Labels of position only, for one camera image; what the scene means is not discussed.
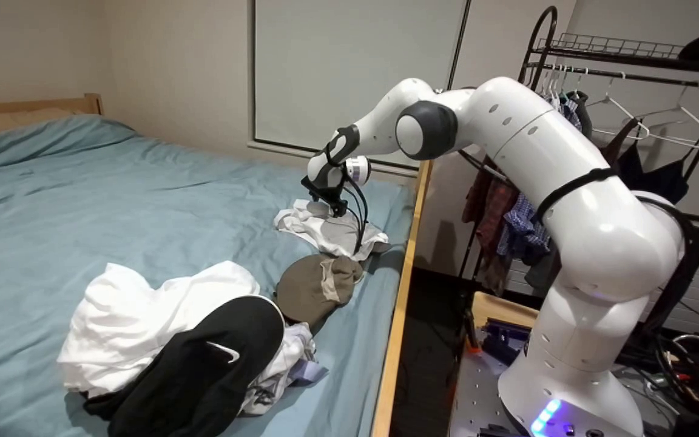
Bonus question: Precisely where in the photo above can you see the tangled floor wires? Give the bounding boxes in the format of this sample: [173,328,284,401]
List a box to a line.
[631,323,699,437]

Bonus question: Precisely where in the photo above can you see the small wooden stool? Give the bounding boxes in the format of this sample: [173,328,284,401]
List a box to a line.
[469,288,542,335]

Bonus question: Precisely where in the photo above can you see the bed with blue sheet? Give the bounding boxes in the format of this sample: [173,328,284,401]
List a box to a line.
[0,113,417,437]

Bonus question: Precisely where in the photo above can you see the wooden bed headboard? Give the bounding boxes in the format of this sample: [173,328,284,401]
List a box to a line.
[0,93,104,141]

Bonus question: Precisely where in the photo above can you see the white shorts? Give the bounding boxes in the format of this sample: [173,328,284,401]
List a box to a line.
[273,196,392,261]

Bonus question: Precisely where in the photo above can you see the dark blue tool box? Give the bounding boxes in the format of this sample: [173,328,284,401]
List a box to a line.
[480,318,535,361]

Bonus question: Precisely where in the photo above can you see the black wrist loop cable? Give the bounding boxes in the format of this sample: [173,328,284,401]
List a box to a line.
[341,173,372,256]

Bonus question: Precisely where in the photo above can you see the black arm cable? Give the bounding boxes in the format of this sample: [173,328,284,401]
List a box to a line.
[535,164,699,244]

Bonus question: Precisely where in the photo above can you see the black hanging garment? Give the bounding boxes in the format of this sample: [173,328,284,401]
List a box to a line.
[602,116,691,205]

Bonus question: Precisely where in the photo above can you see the white t-shirt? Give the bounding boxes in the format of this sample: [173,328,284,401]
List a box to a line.
[57,256,263,398]

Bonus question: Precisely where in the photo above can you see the wooden bed footboard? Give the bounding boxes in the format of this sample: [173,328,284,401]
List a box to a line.
[370,154,438,437]

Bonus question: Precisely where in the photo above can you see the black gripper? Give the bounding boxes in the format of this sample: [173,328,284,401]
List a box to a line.
[304,173,350,219]

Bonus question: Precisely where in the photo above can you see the khaki garment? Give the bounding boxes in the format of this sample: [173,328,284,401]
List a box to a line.
[273,253,366,324]

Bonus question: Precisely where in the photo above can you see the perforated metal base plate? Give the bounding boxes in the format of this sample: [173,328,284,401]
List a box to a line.
[445,347,530,437]

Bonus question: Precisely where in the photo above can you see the blue hanging shirt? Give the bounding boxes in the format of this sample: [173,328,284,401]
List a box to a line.
[497,191,554,269]

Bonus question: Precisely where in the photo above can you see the black Nike garment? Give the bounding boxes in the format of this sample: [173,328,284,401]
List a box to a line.
[81,293,287,437]

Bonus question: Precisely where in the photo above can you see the black clothes rack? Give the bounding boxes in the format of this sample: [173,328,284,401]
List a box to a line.
[457,2,699,347]

